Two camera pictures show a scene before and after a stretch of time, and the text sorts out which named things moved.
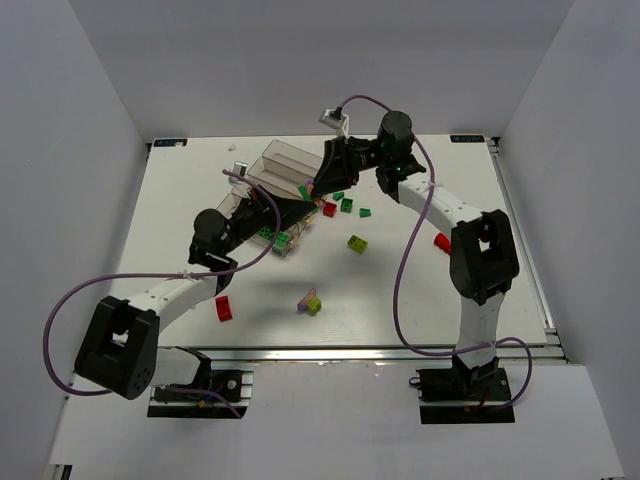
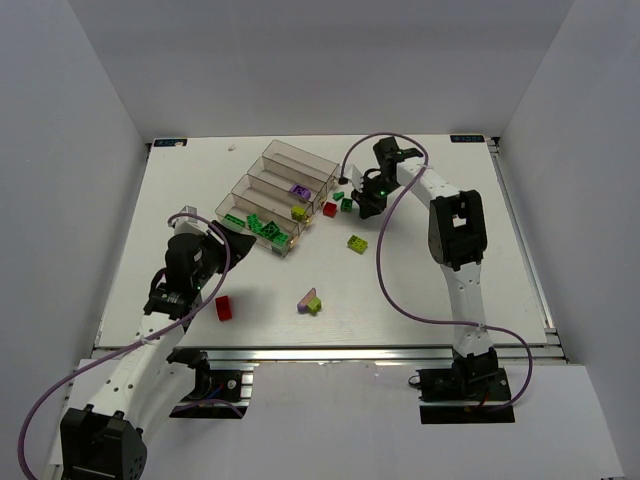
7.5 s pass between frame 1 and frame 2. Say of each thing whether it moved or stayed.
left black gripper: moved
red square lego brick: stayed
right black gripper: moved
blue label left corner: stayed
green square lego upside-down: stayed
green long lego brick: stayed
